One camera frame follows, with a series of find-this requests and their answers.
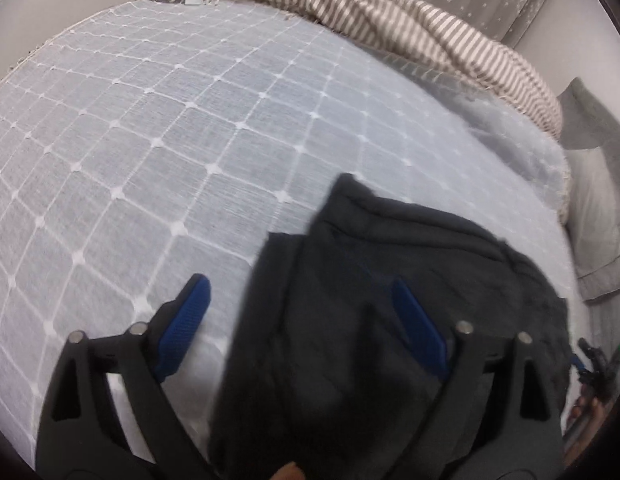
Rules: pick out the grey pillow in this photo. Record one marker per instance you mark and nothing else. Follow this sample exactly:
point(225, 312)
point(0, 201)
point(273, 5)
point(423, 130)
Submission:
point(599, 210)

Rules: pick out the black long-sleeve garment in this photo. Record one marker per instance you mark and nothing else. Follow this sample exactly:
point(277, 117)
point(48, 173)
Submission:
point(389, 240)

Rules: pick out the dark grey textured cushion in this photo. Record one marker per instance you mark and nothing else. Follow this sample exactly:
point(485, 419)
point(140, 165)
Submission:
point(589, 115)

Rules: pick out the beige striped duvet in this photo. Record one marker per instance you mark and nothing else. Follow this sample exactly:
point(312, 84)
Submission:
point(365, 15)

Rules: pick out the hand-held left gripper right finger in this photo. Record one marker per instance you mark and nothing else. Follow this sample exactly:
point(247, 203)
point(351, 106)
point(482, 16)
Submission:
point(422, 330)

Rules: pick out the light blue checked blanket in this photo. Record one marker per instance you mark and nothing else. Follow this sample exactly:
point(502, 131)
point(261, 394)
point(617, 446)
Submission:
point(190, 135)

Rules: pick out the grey bed sheet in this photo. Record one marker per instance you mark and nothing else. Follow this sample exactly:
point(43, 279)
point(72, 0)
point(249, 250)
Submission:
point(607, 317)

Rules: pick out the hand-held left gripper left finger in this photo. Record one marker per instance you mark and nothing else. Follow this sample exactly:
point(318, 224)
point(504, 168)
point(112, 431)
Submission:
point(182, 325)

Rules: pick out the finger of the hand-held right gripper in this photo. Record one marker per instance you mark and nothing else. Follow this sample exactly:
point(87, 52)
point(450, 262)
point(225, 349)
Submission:
point(588, 360)

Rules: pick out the person's right hand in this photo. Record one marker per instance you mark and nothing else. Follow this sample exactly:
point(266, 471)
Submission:
point(587, 410)

